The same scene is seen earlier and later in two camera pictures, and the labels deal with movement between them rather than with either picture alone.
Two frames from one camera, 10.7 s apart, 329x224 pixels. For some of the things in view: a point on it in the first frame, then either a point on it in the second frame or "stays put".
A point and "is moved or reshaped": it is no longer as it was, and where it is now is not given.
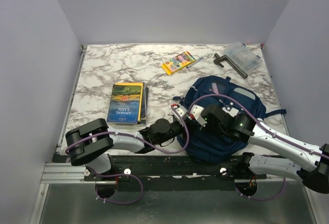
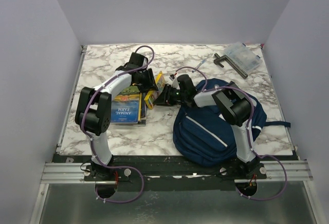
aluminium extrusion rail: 64,173 stays put
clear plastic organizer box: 243,55 stays put
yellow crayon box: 178,62 to 150,97
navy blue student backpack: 195,143 is moved or reshaped
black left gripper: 182,129 to 150,84
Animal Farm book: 124,104 stays put
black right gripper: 204,125 to 165,98
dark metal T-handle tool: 219,59 stays put
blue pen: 199,59 to 203,61
